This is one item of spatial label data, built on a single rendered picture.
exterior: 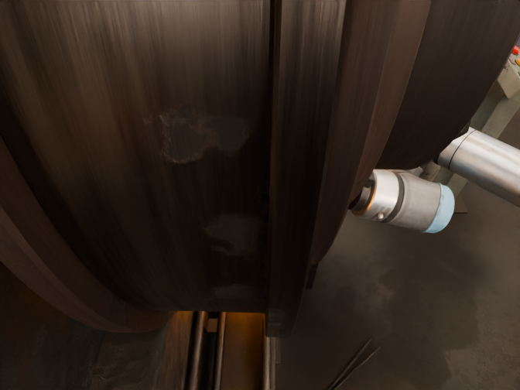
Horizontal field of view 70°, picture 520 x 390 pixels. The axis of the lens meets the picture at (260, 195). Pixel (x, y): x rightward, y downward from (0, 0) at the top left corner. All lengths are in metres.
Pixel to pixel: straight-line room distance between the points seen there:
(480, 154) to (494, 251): 0.90
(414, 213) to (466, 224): 0.99
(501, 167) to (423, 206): 0.15
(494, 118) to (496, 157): 0.62
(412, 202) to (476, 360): 0.83
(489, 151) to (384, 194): 0.22
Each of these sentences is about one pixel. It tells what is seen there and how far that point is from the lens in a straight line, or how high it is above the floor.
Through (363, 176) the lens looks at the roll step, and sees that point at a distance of 0.17.
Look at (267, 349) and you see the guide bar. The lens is 0.52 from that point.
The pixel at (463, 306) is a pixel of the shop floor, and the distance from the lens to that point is 1.46.
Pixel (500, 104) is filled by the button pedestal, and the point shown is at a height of 0.50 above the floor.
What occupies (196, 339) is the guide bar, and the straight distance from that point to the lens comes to 0.48.
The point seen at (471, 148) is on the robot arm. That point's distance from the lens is 0.77.
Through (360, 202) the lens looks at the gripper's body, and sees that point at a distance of 0.63.
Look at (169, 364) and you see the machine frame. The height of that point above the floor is 0.84.
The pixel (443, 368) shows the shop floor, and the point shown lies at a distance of 1.36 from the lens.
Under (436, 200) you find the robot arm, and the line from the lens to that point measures 0.69.
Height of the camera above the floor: 1.21
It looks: 53 degrees down
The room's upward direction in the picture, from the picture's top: straight up
